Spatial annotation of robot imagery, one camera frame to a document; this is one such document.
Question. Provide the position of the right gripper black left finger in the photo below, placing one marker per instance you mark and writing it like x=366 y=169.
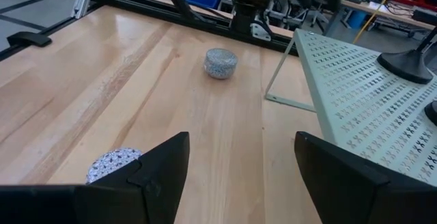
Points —
x=160 y=183

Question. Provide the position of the black flat clamp piece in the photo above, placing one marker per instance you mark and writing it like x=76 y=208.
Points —
x=29 y=39

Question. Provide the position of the black candlestick holder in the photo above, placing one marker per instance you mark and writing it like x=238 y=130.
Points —
x=433 y=113
x=406 y=67

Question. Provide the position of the pale green perforated metal shelf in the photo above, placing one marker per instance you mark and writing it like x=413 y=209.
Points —
x=368 y=108

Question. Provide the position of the black station frame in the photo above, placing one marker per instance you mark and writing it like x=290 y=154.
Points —
x=153 y=9

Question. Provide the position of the white purple patterned round tin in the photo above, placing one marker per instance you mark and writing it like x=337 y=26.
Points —
x=109 y=162

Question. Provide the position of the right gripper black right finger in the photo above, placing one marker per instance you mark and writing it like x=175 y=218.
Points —
x=341 y=186

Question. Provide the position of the grey office chair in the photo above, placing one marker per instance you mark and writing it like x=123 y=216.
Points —
x=312 y=9

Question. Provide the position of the wooden workbench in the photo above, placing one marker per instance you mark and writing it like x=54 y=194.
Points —
x=385 y=14

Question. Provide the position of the grey speckled round tin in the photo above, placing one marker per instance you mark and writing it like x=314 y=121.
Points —
x=221 y=65

